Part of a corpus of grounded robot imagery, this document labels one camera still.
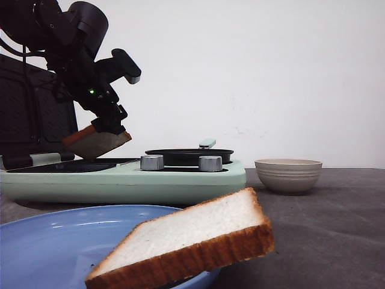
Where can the mint green breakfast maker base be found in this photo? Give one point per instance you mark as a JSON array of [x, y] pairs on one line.
[[119, 181]]

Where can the white bread slice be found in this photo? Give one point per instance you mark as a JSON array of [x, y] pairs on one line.
[[210, 235], [88, 143]]

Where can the silver control knob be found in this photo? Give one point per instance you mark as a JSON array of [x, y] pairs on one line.
[[210, 163], [152, 162]]

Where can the beige ribbed ceramic bowl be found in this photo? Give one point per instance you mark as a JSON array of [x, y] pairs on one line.
[[291, 176]]

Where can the black round frying pan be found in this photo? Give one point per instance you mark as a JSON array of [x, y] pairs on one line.
[[190, 156]]

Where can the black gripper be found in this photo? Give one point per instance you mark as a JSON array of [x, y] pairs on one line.
[[87, 86]]

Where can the breakfast maker hinged lid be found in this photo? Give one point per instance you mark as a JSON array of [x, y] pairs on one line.
[[33, 122]]

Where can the right silver control knob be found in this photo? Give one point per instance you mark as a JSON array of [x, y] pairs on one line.
[[210, 163]]

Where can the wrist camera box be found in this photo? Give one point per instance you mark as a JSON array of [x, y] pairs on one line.
[[119, 65]]

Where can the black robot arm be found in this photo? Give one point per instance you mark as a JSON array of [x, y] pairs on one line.
[[69, 41]]

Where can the left silver control knob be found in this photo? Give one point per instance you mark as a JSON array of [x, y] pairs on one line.
[[152, 162]]

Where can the blue round plate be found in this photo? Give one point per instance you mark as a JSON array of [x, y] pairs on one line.
[[58, 250]]

